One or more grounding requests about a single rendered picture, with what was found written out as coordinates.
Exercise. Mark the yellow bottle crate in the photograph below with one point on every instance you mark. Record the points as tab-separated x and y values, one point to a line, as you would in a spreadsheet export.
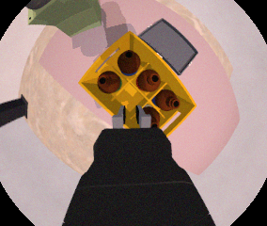
127	95

